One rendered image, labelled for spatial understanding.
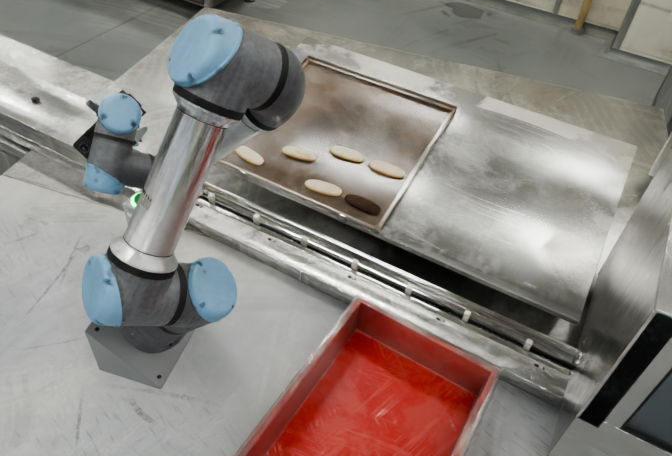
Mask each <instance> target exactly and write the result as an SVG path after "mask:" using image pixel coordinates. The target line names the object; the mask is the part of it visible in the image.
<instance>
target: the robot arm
mask: <svg viewBox="0 0 672 456"><path fill-rule="evenodd" d="M169 60H170V62H169V63H168V73H169V76H170V78H171V79H172V80H173V81H174V83H175V84H174V86H173V89H172V93H173V95H174V97H175V100H176V102H177V106H176V109H175V111H174V113H173V116H172V118H171V121H170V123H169V126H168V128H167V131H166V133H165V135H164V138H163V140H162V143H161V145H160V148H159V150H158V153H157V155H152V154H149V153H144V152H140V151H135V150H133V147H137V146H138V145H139V141H140V139H141V138H142V137H143V135H144V134H145V133H146V131H147V129H148V128H147V126H143V127H141V128H139V129H137V128H138V125H139V124H140V122H141V118H142V116H144V115H145V114H146V113H147V112H146V111H145V110H144V109H143V108H142V107H141V106H142V105H141V104H140V103H139V102H138V101H137V100H136V99H135V98H134V97H133V96H132V95H131V94H130V93H129V94H127V93H126V92H125V91H124V90H123V89H122V90H121V91H120V92H119V93H115V94H111V95H109V96H107V94H108V92H109V90H108V89H104V90H102V91H100V92H99V93H98V94H96V95H95V96H93V97H92V98H87V99H86V101H85V102H86V105H87V106H88V107H89V108H90V109H91V110H92V111H93V112H95V113H96V116H97V117H98V118H97V121H96V122H95V123H94V124H93V125H92V126H91V127H90V128H89V129H88V130H86V131H85V133H84V134H83V135H82V136H81V137H80V138H79V139H78V140H77V141H75V142H74V144H73V147H74V148H75V149H76V150H77V151H78V152H79V153H80V154H81V155H82V156H84V157H85V158H86V159H88V161H87V163H86V171H85V176H84V181H83V182H84V185H85V187H87V188H88V189H91V190H94V191H98V192H102V193H107V194H114V195H119V194H121V193H122V191H123V188H124V187H125V186H126V187H131V188H137V189H142V192H141V194H140V197H139V199H138V201H137V204H136V206H135V209H134V211H133V214H132V216H131V219H130V221H129V223H128V226H127V228H126V231H125V233H124V235H121V236H118V237H115V238H114V239H112V240H111V242H110V245H109V247H108V249H107V252H106V254H105V255H104V254H102V253H98V254H94V255H92V256H91V257H90V258H89V259H88V260H87V262H86V265H85V267H84V271H83V276H82V300H83V305H84V309H85V311H86V314H87V316H88V317H89V319H90V320H91V321H92V322H94V323H95V324H97V325H105V326H114V327H120V330H121V332H122V334H123V336H124V337H125V339H126V340H127V341H128V342H129V343H130V344H131V345H132V346H133V347H135V348H136V349H138V350H140V351H143V352H147V353H160V352H163V351H166V350H168V349H171V348H173V347H174V346H176V345H177V344H178V343H179V342H180V341H181V340H182V339H183V338H184V337H185V335H186V334H187V333H188V332H190V331H192V330H195V329H197V328H200V327H202V326H205V325H207V324H210V323H214V322H218V321H220V320H221V319H222V318H224V317H226V316H227V315H228V314H229V313H230V312H231V311H232V310H233V308H234V306H235V304H236V300H237V286H236V282H235V279H234V276H233V274H232V272H231V271H229V269H228V267H227V266H226V265H225V264H224V263H223V262H222V261H220V260H219V259H217V258H214V257H204V258H198V259H197V260H195V261H194V262H192V263H184V262H178V260H177V258H176V256H175V254H174V251H175V249H176V246H177V244H178V242H179V239H180V237H181V235H182V233H183V230H184V228H185V226H186V223H187V221H188V219H189V216H190V214H191V212H192V210H193V207H194V205H195V203H196V200H197V198H198V196H199V193H200V191H201V189H202V186H203V184H204V182H205V180H206V177H207V175H208V173H209V170H210V168H211V166H212V165H214V164H215V163H217V162H218V161H220V160H221V159H223V158H224V157H226V156H227V155H229V154H230V153H231V152H233V151H234V150H236V149H237V148H239V147H240V146H242V145H243V144H245V143H246V142H248V141H249V140H250V139H252V138H253V137H255V136H256V135H258V134H259V133H261V132H262V131H265V132H271V131H274V130H275V129H277V128H278V127H280V126H281V125H283V124H284V123H285V122H287V121H288V120H289V119H290V118H291V117H292V116H293V115H294V114H295V112H296V111H297V109H298V108H299V106H300V105H301V103H302V100H303V97H304V94H305V87H306V80H305V73H304V70H303V67H302V64H301V62H300V61H299V59H298V57H297V56H296V55H295V54H294V53H293V52H292V51H291V50H290V49H289V48H287V47H286V46H284V45H282V44H280V43H277V42H274V41H272V40H270V39H268V38H266V37H264V36H262V35H260V34H258V33H256V32H253V31H251V30H249V29H247V28H245V27H243V26H241V25H240V24H239V23H237V22H236V21H233V20H227V19H225V18H223V17H220V16H218V15H214V14H204V15H201V16H198V17H197V18H195V19H194V20H192V21H190V22H189V23H188V24H187V25H186V26H185V27H184V28H183V29H182V31H181V32H180V33H179V35H178V36H177V38H176V40H175V42H174V44H173V46H172V48H171V51H170V54H169ZM122 93H123V94H122ZM106 96H107V97H106ZM98 105H99V106H98ZM141 110H142V112H141Z"/></svg>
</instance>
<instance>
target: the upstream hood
mask: <svg viewBox="0 0 672 456"><path fill-rule="evenodd" d="M85 101H86V99H85V98H83V97H81V96H78V95H76V94H74V93H71V92H69V91H67V90H65V89H62V88H60V87H58V86H55V85H53V84H51V83H48V82H46V81H44V80H41V79H39V78H37V77H34V76H32V75H30V74H28V73H25V72H23V71H21V70H18V69H16V68H14V67H12V66H9V65H7V64H5V63H2V62H0V125H1V126H3V127H5V128H7V129H9V130H11V131H13V132H16V133H18V134H20V135H22V136H24V137H26V138H28V139H30V140H32V141H34V142H36V143H38V144H40V145H42V146H45V147H47V148H49V149H51V150H53V151H55V152H57V153H59V154H61V155H63V156H65V157H67V158H69V159H72V160H74V161H76V162H78V163H80V164H82V165H84V166H86V163H87V161H88V159H86V158H85V157H84V156H82V155H81V154H80V153H79V152H78V151H77V150H76V149H75V148H74V147H73V144H74V142H75V141H77V140H78V139H79V138H80V137H81V136H82V135H83V134H84V133H85V131H86V130H88V129H89V128H90V127H91V126H92V125H93V124H94V123H95V122H96V121H97V118H98V117H97V116H96V113H95V112H93V111H92V110H91V109H90V108H89V107H88V106H87V105H86V102H85Z"/></svg>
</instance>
